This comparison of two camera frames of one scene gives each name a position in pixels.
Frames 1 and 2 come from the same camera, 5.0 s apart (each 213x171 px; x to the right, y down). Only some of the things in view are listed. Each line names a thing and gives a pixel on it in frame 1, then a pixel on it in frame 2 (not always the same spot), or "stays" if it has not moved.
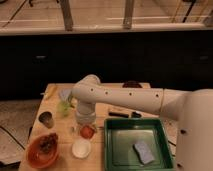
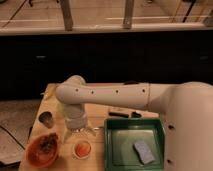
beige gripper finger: (96, 127) to (91, 130)
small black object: (136, 115) stays
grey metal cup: (46, 118) stays
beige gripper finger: (77, 128) to (66, 136)
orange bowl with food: (42, 150) stays
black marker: (118, 114) stays
